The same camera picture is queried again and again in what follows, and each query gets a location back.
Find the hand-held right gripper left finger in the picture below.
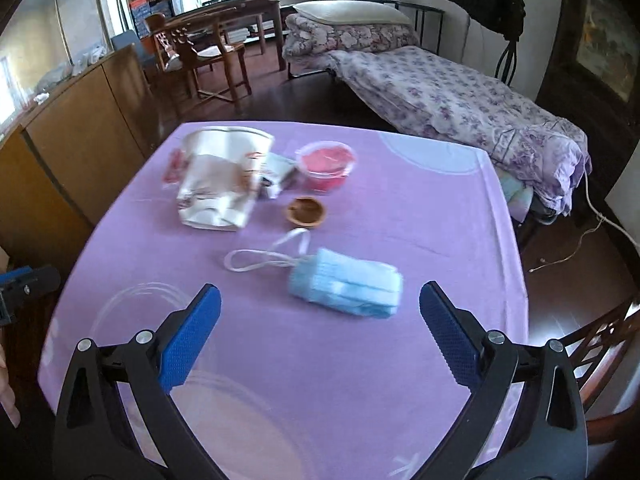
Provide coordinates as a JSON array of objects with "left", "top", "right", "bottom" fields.
[{"left": 52, "top": 284, "right": 223, "bottom": 480}]

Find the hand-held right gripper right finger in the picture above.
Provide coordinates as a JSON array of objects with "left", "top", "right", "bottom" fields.
[{"left": 419, "top": 281, "right": 588, "bottom": 480}]

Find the blue face mask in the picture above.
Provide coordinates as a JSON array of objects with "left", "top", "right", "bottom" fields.
[{"left": 224, "top": 227, "right": 405, "bottom": 320}]

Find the person's left hand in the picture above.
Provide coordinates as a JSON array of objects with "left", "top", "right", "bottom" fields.
[{"left": 0, "top": 342, "right": 22, "bottom": 429}]

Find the purple tablecloth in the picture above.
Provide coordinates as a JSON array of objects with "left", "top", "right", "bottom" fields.
[{"left": 37, "top": 121, "right": 531, "bottom": 480}]

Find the light wooden cabinet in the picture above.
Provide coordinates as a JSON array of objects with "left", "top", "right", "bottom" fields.
[{"left": 0, "top": 42, "right": 161, "bottom": 281}]

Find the crumpled white paper bag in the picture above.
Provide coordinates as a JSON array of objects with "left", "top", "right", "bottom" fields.
[{"left": 175, "top": 127, "right": 276, "bottom": 233}]

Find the brown lattice-back chair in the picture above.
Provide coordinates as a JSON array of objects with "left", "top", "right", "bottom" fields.
[{"left": 550, "top": 295, "right": 640, "bottom": 446}]

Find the small brown bowl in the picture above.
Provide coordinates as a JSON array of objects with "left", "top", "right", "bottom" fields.
[{"left": 285, "top": 196, "right": 328, "bottom": 228}]

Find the pink wrapper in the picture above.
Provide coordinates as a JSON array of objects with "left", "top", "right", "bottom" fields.
[{"left": 162, "top": 147, "right": 188, "bottom": 186}]

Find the small white packet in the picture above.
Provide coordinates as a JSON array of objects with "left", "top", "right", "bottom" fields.
[{"left": 257, "top": 152, "right": 301, "bottom": 201}]

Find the red plastic container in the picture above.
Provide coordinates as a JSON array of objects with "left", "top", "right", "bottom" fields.
[{"left": 296, "top": 141, "right": 358, "bottom": 195}]

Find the bed with floral sheet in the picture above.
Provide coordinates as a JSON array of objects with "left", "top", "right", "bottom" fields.
[{"left": 285, "top": 45, "right": 593, "bottom": 218}]

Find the carved wooden chair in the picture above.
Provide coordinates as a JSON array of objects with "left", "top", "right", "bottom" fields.
[{"left": 145, "top": 7, "right": 253, "bottom": 116}]

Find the black coat rack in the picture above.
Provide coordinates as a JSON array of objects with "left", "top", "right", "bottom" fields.
[{"left": 492, "top": 0, "right": 526, "bottom": 86}]

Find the folded floral quilt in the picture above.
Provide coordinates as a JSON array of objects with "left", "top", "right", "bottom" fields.
[{"left": 282, "top": 14, "right": 421, "bottom": 56}]

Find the dark framed painting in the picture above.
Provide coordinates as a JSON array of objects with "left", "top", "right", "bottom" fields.
[{"left": 537, "top": 0, "right": 640, "bottom": 161}]

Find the wooden table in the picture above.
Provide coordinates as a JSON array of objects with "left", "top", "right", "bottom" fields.
[{"left": 165, "top": 0, "right": 286, "bottom": 71}]

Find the cream pillow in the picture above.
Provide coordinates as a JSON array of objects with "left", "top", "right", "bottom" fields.
[{"left": 292, "top": 1, "right": 413, "bottom": 26}]

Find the white cable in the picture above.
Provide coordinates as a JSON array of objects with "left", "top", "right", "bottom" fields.
[{"left": 530, "top": 155, "right": 640, "bottom": 273}]

